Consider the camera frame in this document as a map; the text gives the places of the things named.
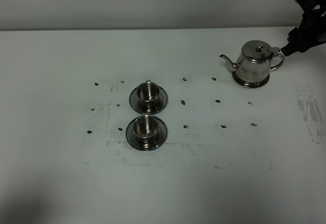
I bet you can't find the steel cup saucer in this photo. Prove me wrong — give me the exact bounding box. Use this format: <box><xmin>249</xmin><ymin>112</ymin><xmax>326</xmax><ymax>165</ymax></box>
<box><xmin>129</xmin><ymin>86</ymin><xmax>168</xmax><ymax>115</ymax></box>
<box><xmin>126</xmin><ymin>115</ymin><xmax>168</xmax><ymax>151</ymax></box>

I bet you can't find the near steel cup saucer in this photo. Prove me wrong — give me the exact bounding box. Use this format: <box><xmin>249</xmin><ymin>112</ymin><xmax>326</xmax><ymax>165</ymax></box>
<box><xmin>126</xmin><ymin>115</ymin><xmax>168</xmax><ymax>151</ymax></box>

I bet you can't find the steel teapot saucer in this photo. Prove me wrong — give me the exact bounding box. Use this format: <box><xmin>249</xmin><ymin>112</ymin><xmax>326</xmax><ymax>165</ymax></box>
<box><xmin>232</xmin><ymin>72</ymin><xmax>270</xmax><ymax>89</ymax></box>

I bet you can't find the far steel cup saucer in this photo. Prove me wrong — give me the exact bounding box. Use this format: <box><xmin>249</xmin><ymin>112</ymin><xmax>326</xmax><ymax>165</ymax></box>
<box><xmin>129</xmin><ymin>86</ymin><xmax>168</xmax><ymax>115</ymax></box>

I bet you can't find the near stainless steel teacup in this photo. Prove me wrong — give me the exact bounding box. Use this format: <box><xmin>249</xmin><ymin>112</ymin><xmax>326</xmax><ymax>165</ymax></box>
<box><xmin>132</xmin><ymin>115</ymin><xmax>159</xmax><ymax>144</ymax></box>

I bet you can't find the stainless steel teacup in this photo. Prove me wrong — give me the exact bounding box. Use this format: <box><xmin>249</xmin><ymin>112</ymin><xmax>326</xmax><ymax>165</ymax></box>
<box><xmin>132</xmin><ymin>115</ymin><xmax>159</xmax><ymax>144</ymax></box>
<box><xmin>136</xmin><ymin>80</ymin><xmax>160</xmax><ymax>108</ymax></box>

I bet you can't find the far stainless steel teacup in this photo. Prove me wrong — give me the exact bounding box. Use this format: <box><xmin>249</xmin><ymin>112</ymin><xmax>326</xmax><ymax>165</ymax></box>
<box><xmin>136</xmin><ymin>80</ymin><xmax>160</xmax><ymax>108</ymax></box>

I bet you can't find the stainless steel teapot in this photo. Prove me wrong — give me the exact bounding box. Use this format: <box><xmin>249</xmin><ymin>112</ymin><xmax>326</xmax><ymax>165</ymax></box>
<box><xmin>220</xmin><ymin>40</ymin><xmax>285</xmax><ymax>82</ymax></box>

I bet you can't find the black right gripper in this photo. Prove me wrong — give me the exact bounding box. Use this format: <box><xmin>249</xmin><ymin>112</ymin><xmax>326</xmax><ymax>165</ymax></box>
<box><xmin>281</xmin><ymin>0</ymin><xmax>325</xmax><ymax>57</ymax></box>

